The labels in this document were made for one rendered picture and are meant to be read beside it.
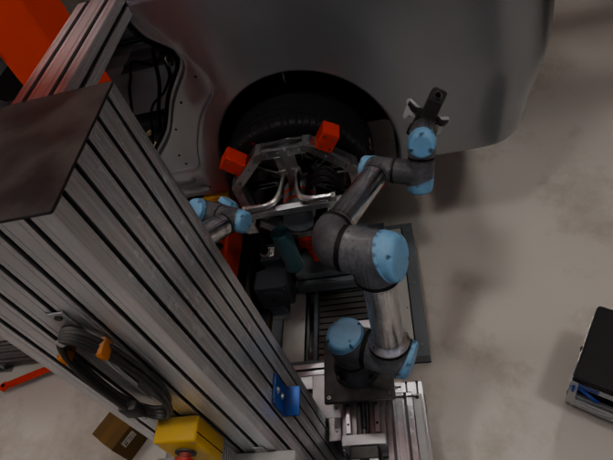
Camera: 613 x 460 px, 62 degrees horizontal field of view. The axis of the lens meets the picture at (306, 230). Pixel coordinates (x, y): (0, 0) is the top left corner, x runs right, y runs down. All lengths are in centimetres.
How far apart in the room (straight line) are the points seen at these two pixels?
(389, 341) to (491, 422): 117
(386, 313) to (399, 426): 51
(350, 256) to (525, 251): 188
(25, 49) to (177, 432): 107
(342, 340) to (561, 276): 161
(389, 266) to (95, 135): 68
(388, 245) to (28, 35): 107
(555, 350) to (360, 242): 165
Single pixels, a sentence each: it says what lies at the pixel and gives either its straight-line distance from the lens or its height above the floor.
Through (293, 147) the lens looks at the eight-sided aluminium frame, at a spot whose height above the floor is 112.
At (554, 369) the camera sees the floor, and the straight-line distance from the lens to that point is 261.
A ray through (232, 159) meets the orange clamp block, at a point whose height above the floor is 111.
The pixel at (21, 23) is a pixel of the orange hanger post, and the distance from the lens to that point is 157.
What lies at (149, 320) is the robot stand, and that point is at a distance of 75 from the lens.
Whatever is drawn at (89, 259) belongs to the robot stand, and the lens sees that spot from 66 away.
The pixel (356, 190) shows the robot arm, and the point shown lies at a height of 138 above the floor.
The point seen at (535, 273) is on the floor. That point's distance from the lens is 286.
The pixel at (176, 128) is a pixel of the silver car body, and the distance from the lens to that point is 234.
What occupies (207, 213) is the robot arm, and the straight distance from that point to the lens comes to 167.
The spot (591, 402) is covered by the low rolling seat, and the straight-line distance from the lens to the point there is 240.
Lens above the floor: 234
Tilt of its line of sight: 47 degrees down
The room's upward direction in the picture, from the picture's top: 22 degrees counter-clockwise
